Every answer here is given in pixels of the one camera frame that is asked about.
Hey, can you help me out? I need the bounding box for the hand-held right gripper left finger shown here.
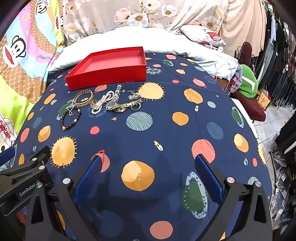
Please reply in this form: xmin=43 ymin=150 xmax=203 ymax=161
xmin=25 ymin=155 xmax=103 ymax=241

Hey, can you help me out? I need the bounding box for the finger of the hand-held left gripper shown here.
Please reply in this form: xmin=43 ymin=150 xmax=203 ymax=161
xmin=0 ymin=147 xmax=15 ymax=166
xmin=0 ymin=146 xmax=51 ymax=178

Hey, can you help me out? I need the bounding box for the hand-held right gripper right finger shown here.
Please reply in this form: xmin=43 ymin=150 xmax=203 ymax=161
xmin=195 ymin=154 xmax=274 ymax=241

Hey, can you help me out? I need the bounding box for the dark bead bracelet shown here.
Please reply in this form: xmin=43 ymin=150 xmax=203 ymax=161
xmin=60 ymin=108 xmax=81 ymax=131

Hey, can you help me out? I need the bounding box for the silver charm bracelet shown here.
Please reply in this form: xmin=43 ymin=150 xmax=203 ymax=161
xmin=66 ymin=102 xmax=78 ymax=115

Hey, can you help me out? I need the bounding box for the gold wristwatch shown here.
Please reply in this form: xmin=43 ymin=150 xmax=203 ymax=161
xmin=112 ymin=99 xmax=143 ymax=113

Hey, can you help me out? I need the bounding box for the white pearl bracelet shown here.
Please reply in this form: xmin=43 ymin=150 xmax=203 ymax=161
xmin=91 ymin=90 xmax=115 ymax=115

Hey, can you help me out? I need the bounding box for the gold chain bracelet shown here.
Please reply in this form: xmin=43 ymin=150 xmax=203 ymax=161
xmin=73 ymin=89 xmax=94 ymax=108

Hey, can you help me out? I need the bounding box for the silver wristwatch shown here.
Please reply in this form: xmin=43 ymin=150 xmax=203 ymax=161
xmin=106 ymin=84 xmax=123 ymax=111

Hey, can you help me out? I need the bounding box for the red cardboard box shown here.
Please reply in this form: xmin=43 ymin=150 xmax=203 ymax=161
xmin=65 ymin=46 xmax=147 ymax=91

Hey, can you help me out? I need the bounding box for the navy planet print blanket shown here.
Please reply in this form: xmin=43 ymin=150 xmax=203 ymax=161
xmin=11 ymin=52 xmax=271 ymax=241

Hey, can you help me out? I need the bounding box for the pile of dark plastic bags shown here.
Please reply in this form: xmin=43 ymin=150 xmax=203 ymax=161
xmin=269 ymin=120 xmax=296 ymax=233

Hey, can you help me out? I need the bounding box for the dark red chair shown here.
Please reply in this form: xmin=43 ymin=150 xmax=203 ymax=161
xmin=231 ymin=41 xmax=267 ymax=122

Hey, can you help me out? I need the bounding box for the brown cardboard box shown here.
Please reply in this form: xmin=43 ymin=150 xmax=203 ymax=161
xmin=256 ymin=90 xmax=271 ymax=110

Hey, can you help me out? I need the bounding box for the green cloth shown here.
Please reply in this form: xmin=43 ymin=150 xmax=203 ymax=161
xmin=235 ymin=64 xmax=259 ymax=98

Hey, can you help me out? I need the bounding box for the patterned purple cloth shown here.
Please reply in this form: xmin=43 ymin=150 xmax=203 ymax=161
xmin=228 ymin=69 xmax=242 ymax=91

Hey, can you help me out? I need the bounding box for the colourful monkey print blanket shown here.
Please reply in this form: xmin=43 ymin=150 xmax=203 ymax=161
xmin=0 ymin=0 xmax=68 ymax=150

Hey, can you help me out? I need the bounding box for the rack of hanging clothes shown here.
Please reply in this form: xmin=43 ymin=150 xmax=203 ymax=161
xmin=254 ymin=4 xmax=296 ymax=110

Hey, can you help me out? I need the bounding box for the pink cartoon pillow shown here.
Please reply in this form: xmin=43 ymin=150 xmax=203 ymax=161
xmin=180 ymin=24 xmax=226 ymax=48

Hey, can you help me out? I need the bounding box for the light blue duvet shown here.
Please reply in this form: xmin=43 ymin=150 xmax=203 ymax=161
xmin=48 ymin=27 xmax=241 ymax=80

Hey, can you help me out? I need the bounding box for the grey floral cloth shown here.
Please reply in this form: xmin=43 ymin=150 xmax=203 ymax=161
xmin=62 ymin=0 xmax=232 ymax=45

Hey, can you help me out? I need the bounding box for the beige curtain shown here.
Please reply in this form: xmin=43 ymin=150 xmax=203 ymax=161
xmin=219 ymin=0 xmax=267 ymax=56

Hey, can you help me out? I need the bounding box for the white cable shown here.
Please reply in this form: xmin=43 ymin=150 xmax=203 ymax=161
xmin=202 ymin=0 xmax=223 ymax=80

